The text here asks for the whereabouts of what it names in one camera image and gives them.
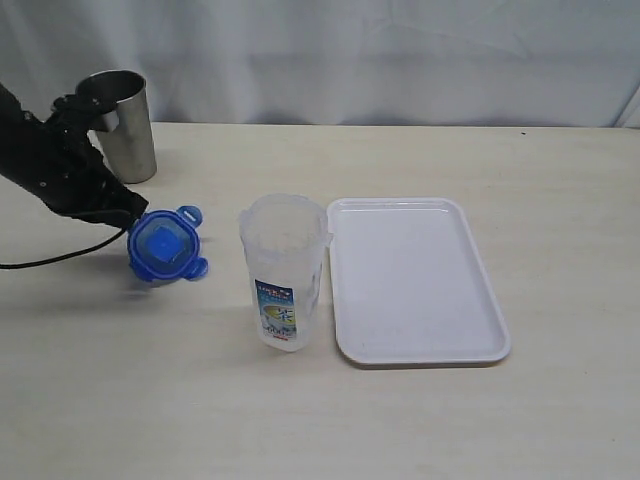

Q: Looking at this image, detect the white backdrop curtain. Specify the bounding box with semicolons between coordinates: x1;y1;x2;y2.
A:
1;0;639;128

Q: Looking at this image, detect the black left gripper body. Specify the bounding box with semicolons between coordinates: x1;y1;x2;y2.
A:
41;94;124;223

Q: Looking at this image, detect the stainless steel tumbler cup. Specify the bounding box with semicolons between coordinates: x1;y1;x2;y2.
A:
76;70;157;184

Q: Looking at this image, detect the clear plastic pitcher container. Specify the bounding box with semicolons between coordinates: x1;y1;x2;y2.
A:
239;194;332;352

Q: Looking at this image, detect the blue plastic lid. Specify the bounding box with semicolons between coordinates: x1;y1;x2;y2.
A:
127;205;209;283

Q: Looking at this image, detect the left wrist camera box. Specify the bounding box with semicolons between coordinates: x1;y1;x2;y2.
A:
90;97;128;133

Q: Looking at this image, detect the white rectangular plastic tray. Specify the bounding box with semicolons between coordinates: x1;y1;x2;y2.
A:
327;197;511;368

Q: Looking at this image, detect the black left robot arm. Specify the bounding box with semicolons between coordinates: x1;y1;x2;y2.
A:
1;88;148;230

